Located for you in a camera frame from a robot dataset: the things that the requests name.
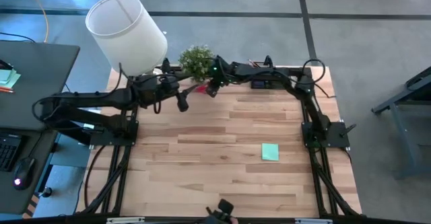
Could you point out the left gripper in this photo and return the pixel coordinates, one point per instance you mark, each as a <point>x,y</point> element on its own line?
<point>155,89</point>

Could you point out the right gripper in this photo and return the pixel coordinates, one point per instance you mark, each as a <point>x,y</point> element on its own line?
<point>222,72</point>

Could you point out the green sticky note pad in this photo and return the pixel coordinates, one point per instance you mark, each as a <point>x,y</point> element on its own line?
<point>270,151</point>

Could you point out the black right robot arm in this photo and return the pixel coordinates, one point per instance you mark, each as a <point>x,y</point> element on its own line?
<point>313,109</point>

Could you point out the black mesh desk organizer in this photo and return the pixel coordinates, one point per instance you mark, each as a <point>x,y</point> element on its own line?
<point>279,84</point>

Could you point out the green potted plant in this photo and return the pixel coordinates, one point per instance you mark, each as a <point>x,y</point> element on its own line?
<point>197,61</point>

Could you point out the white shade silver table lamp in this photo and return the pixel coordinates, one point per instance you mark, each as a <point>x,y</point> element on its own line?
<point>128,32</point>

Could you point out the black handheld control device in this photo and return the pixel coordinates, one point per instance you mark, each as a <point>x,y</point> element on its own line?
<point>224,210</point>

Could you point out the person's hand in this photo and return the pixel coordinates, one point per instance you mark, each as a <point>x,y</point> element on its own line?
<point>233,221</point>

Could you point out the black side desk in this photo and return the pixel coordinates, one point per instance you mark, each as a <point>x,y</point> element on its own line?
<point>33,82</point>

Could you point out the black round knob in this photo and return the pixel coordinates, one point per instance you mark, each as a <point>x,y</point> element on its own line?
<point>46,192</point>

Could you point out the green paper notes stack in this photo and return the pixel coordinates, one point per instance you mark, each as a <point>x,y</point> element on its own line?
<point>8,77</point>

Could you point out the orange pencils on desk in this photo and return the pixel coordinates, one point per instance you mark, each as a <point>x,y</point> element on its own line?
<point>5,89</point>

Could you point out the black computer mouse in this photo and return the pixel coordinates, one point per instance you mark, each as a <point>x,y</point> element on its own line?
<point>23,172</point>

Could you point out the black keyboard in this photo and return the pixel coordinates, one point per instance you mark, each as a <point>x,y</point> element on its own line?
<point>6,151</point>

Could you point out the orange black hazard tape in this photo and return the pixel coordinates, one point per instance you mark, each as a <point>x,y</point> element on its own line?
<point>32,205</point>

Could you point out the grey metal cart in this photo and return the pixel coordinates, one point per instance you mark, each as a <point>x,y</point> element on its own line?
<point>421,93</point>

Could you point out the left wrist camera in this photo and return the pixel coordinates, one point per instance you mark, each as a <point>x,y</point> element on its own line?
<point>182,102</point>

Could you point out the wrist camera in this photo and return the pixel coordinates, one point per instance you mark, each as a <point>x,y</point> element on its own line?
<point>182,102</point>
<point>213,90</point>

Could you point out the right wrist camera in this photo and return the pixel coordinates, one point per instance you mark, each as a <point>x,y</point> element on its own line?
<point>213,90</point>

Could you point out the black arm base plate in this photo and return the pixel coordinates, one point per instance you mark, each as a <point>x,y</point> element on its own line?
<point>101,140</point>
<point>336,140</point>

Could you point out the white metal bracket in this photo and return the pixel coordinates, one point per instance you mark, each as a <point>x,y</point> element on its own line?
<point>313,221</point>
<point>125,220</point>

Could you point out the black aluminium table frame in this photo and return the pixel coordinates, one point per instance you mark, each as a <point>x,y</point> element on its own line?
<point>316,190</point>

